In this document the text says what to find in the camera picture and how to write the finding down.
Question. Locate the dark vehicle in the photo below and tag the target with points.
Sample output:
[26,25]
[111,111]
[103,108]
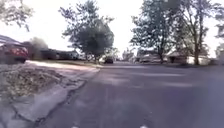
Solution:
[108,60]

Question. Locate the distant house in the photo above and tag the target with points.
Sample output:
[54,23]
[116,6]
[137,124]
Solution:
[148,58]

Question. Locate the tree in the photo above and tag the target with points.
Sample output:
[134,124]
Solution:
[155,30]
[220,26]
[196,50]
[88,36]
[13,13]

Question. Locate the grey asphalt road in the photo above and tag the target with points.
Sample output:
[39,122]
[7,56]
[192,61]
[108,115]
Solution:
[140,96]

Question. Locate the low building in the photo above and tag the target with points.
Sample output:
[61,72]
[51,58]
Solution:
[63,55]

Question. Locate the concrete driveway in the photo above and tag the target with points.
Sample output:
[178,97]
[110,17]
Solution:
[56,65]

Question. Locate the pale house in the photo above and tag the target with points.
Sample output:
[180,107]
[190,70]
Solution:
[181,59]

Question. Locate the robot's own part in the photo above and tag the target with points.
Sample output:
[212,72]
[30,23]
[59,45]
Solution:
[143,126]
[75,127]

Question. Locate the bush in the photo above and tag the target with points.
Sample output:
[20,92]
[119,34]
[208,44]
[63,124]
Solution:
[38,46]

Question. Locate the concrete kerb strip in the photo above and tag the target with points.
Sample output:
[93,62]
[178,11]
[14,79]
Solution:
[36,103]

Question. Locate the grass lawn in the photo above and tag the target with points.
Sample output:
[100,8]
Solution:
[26,80]

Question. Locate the red car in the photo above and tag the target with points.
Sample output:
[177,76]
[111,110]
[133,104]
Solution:
[15,52]

